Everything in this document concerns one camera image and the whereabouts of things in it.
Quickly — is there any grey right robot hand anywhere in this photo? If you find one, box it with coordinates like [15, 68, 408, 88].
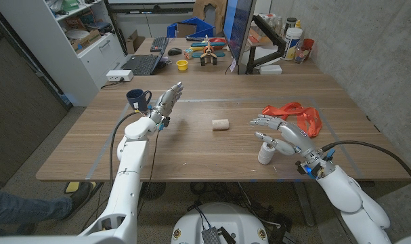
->
[248, 114, 337, 180]

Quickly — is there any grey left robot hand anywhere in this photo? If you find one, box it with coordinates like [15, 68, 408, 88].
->
[149, 81, 184, 125]

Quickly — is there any dark blue mug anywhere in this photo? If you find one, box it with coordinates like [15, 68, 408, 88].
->
[125, 88, 152, 115]

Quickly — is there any black laptop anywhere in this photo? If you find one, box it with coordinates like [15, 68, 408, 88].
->
[122, 37, 171, 76]

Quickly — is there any white power strip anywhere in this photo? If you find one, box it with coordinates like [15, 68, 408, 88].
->
[106, 69, 134, 83]

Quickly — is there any black keyboard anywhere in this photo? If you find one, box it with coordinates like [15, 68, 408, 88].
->
[150, 36, 170, 53]

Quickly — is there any beige bandage roll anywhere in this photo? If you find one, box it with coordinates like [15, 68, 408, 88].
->
[211, 119, 230, 131]

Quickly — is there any wooden toy airplane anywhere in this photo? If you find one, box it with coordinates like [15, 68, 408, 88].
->
[190, 35, 228, 66]

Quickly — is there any cardboard box with open flaps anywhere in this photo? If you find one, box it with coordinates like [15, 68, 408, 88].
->
[125, 29, 146, 54]

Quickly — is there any small white box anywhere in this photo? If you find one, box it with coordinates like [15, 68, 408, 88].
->
[259, 64, 283, 75]

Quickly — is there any red bowl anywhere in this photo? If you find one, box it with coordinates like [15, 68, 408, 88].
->
[210, 37, 228, 51]

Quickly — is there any clear glass jar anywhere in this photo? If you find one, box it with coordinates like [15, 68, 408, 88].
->
[295, 45, 311, 64]

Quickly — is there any white shelf cabinet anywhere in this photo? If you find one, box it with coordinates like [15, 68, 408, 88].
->
[0, 0, 127, 108]

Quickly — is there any blue plastic bin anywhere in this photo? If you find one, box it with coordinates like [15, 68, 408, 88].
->
[167, 16, 215, 39]

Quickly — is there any round black fan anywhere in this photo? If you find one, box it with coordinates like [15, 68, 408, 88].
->
[139, 182, 167, 201]

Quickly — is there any white canister blue label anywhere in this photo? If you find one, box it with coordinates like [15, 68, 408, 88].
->
[281, 27, 303, 62]

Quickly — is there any red cup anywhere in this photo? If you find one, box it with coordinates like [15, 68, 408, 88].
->
[301, 38, 316, 52]

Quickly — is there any printed cardboard box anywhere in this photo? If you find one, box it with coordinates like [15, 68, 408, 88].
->
[70, 28, 102, 52]

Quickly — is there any computer monitor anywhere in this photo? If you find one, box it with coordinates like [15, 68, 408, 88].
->
[222, 0, 257, 65]

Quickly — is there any white robot torso base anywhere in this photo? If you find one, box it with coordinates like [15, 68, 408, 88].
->
[170, 202, 269, 244]

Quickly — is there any brown cardboard cutout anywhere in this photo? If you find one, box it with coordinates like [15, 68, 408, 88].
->
[192, 0, 228, 24]

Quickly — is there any white bowl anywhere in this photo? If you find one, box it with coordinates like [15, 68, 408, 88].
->
[65, 28, 90, 41]

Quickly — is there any black-lid jar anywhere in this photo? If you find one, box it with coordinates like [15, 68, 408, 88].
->
[284, 17, 298, 35]

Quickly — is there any yellow floor pad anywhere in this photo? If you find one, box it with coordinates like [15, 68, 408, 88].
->
[64, 181, 97, 194]

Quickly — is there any black shoe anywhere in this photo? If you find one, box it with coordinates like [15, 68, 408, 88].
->
[61, 182, 95, 221]

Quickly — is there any person leg in jeans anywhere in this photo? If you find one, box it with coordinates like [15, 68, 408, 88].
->
[0, 187, 74, 237]

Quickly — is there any orange ribbon strap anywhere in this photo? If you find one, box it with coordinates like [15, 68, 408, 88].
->
[261, 102, 324, 138]

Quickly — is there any white string spool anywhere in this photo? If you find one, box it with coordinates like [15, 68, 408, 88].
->
[257, 140, 278, 166]

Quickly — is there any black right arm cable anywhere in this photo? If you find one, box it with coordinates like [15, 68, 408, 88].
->
[321, 140, 411, 195]

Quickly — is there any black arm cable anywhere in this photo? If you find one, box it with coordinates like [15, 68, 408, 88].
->
[321, 140, 411, 195]
[109, 111, 142, 186]

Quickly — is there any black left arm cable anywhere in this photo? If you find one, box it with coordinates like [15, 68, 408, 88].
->
[109, 111, 142, 186]

